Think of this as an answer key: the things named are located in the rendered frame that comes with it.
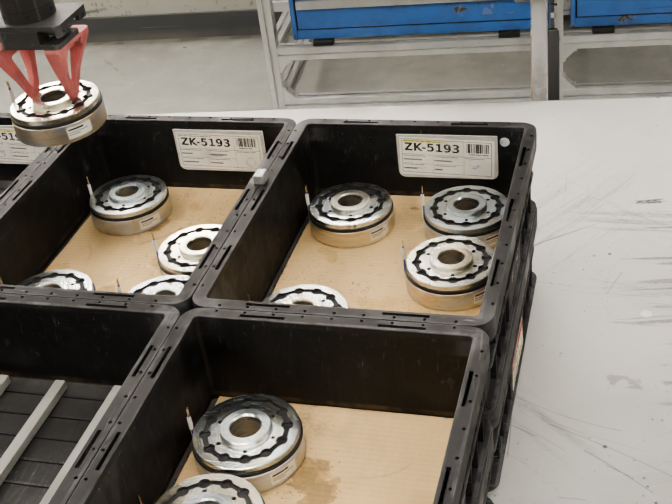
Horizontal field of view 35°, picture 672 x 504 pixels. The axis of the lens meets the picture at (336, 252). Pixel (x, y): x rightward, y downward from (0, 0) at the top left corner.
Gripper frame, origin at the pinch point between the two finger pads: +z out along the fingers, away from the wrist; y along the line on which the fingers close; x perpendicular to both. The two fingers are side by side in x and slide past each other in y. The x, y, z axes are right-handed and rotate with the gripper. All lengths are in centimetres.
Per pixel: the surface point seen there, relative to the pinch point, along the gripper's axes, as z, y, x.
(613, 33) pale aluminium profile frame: 80, 49, 192
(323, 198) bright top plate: 20.5, 25.6, 11.5
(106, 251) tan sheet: 22.7, -0.2, 1.0
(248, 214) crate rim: 12.9, 22.5, -3.9
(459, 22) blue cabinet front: 75, 7, 190
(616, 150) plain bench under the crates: 38, 58, 55
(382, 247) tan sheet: 23.3, 34.3, 5.6
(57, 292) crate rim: 12.4, 7.5, -20.3
